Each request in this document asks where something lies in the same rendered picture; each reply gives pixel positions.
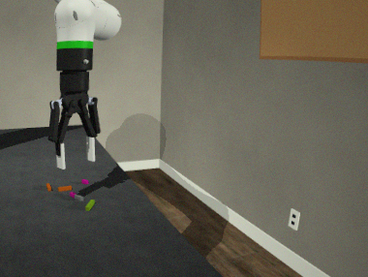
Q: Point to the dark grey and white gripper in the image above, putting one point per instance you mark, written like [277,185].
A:
[74,97]

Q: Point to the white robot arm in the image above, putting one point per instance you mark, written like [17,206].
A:
[77,22]

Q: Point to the lime green rod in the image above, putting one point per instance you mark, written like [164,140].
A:
[89,205]

